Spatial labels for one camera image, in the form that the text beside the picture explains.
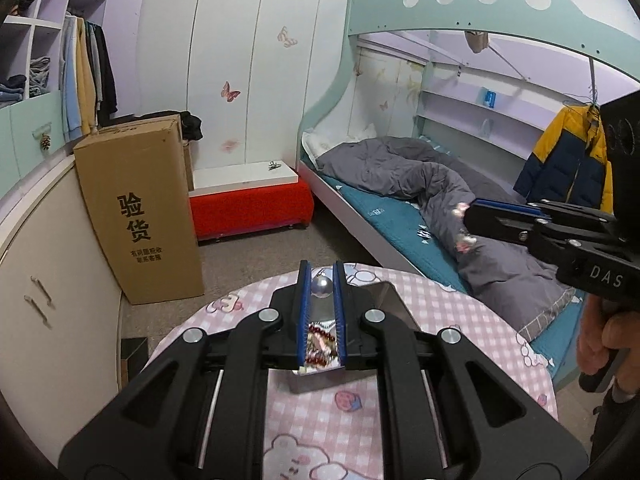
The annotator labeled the small pearl earring jewelry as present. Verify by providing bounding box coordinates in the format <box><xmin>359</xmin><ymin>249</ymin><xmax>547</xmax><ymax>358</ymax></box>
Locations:
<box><xmin>451</xmin><ymin>203</ymin><xmax>477</xmax><ymax>254</ymax></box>

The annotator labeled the silver bead ornament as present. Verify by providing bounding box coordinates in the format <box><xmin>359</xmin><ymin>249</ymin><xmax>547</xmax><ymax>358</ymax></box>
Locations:
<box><xmin>310</xmin><ymin>273</ymin><xmax>333</xmax><ymax>299</ymax></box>

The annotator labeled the person's right hand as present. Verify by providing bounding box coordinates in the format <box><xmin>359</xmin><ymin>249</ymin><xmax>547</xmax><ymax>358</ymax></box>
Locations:
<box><xmin>577</xmin><ymin>295</ymin><xmax>639</xmax><ymax>403</ymax></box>

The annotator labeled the yellow navy puffer jacket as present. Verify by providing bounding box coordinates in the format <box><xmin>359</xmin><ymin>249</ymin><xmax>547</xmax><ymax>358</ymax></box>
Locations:
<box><xmin>513</xmin><ymin>105</ymin><xmax>613</xmax><ymax>214</ymax></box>

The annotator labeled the grey duvet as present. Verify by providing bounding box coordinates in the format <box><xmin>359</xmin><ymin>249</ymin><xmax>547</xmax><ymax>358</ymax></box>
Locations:
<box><xmin>316</xmin><ymin>136</ymin><xmax>574</xmax><ymax>341</ymax></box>

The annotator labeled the teal bed sheet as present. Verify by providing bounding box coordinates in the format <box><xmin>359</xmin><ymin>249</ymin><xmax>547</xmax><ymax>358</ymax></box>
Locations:
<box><xmin>314</xmin><ymin>177</ymin><xmax>584</xmax><ymax>390</ymax></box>

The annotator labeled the pink checkered cartoon tablecloth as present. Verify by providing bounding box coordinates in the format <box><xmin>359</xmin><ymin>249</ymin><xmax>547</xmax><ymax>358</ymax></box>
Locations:
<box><xmin>153</xmin><ymin>263</ymin><xmax>558</xmax><ymax>479</ymax></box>

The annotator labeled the grey metal tin box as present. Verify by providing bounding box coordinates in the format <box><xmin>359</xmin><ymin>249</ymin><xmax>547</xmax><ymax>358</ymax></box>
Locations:
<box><xmin>288</xmin><ymin>281</ymin><xmax>418</xmax><ymax>394</ymax></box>

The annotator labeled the beige low cabinet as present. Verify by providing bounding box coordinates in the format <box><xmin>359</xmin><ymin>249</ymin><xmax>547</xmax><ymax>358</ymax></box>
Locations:
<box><xmin>1</xmin><ymin>157</ymin><xmax>122</xmax><ymax>463</ymax></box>

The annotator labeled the red storage bench white top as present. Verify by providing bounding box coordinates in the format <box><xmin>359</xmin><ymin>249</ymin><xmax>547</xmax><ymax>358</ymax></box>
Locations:
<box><xmin>190</xmin><ymin>160</ymin><xmax>314</xmax><ymax>242</ymax></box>

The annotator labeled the tall brown cardboard box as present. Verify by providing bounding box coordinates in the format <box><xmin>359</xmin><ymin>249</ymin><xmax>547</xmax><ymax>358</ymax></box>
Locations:
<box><xmin>74</xmin><ymin>115</ymin><xmax>204</xmax><ymax>304</ymax></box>

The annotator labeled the white wardrobe with butterflies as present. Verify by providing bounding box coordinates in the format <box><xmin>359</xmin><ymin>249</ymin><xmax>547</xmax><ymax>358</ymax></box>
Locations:
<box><xmin>138</xmin><ymin>0</ymin><xmax>348</xmax><ymax>170</ymax></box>

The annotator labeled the mint drawer shelf unit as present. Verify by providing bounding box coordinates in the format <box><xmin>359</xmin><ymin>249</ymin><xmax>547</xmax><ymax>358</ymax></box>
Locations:
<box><xmin>1</xmin><ymin>0</ymin><xmax>108</xmax><ymax>195</ymax></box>

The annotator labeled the hanging clothes row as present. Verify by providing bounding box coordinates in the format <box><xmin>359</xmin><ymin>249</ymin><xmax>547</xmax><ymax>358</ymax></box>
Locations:
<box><xmin>58</xmin><ymin>13</ymin><xmax>117</xmax><ymax>142</ymax></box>

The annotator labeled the dark red bead bracelet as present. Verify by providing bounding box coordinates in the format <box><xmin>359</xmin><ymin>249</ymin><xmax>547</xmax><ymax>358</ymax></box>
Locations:
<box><xmin>305</xmin><ymin>323</ymin><xmax>340</xmax><ymax>369</ymax></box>

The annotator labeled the mint green bunk bed frame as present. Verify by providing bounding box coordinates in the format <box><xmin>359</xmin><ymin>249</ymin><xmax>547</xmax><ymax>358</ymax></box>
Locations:
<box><xmin>295</xmin><ymin>0</ymin><xmax>640</xmax><ymax>276</ymax></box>

